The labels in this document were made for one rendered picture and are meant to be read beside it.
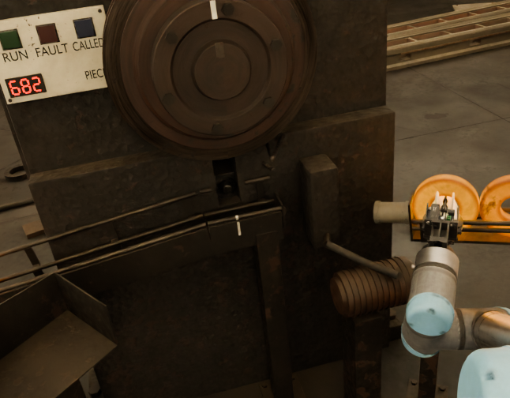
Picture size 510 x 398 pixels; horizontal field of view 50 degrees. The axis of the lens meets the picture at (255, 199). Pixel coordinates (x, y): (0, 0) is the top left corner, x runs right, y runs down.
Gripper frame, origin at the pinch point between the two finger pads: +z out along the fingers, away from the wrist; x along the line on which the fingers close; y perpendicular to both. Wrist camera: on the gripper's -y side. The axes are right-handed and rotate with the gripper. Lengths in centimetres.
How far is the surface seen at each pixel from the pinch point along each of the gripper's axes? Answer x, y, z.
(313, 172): 31.5, 8.6, -3.2
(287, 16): 34, 47, 4
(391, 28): 75, -164, 362
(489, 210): -10.1, -0.7, -2.0
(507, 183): -13.0, 6.5, 0.1
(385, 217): 14.0, -4.5, -4.3
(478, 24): 1, -169, 375
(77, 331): 74, 4, -55
